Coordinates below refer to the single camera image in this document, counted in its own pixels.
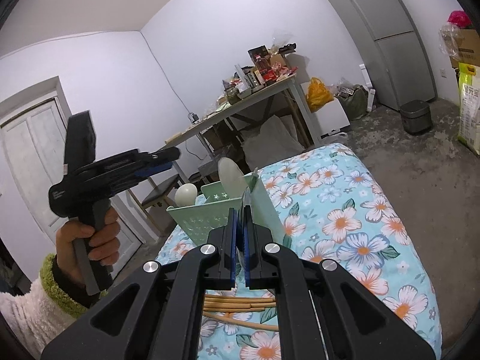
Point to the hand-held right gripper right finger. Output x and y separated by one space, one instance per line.
311 307

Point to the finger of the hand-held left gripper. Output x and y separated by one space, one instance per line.
161 153
155 167

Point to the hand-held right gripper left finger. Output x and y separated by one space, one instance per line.
168 307

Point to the green plastic utensil holder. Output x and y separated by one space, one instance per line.
195 225

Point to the metal spoon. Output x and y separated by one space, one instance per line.
246 202

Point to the person's left forearm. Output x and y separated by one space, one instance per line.
30 315

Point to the person's left hand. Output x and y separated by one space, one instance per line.
67 247

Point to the wooden chair with dark seat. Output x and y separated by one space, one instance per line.
161 191

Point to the black charger plug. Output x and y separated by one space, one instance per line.
194 117

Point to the brown box under desk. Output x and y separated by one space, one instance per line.
219 138

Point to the floral blue blanket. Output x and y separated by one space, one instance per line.
356 213

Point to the grey sack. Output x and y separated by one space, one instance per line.
270 142

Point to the pile of food packets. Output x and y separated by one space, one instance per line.
262 71

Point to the yellow plastic bag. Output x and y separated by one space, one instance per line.
318 95

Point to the white box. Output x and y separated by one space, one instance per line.
333 120

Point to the green bag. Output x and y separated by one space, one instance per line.
354 103

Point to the white pack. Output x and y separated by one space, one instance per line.
369 90

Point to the silver refrigerator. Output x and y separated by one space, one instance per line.
382 37

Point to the white and yellow rice bag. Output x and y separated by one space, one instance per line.
470 112

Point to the clear plastic bag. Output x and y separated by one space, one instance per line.
448 37

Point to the brown cardboard box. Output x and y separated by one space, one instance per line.
468 48

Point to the pink plastic bag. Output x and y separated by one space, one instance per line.
459 18

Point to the grey metal-frame desk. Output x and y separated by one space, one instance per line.
240 108

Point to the white wall socket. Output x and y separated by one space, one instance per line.
442 73

